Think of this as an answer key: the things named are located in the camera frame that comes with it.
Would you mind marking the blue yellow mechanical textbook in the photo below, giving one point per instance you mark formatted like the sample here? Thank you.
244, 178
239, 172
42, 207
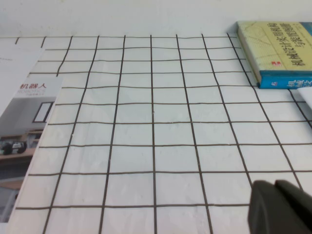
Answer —
275, 48

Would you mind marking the white black-grid tablecloth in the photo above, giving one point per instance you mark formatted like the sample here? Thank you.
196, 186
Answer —
156, 134

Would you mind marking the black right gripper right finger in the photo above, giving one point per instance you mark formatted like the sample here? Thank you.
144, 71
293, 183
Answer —
299, 207

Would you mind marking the white paper sheet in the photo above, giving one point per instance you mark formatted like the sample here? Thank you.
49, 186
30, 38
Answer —
307, 97

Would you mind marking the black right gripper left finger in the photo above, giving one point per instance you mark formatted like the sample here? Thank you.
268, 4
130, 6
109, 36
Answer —
265, 209

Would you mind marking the robotics brochure with classroom photo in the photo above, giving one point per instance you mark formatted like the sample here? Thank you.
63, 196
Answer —
29, 122

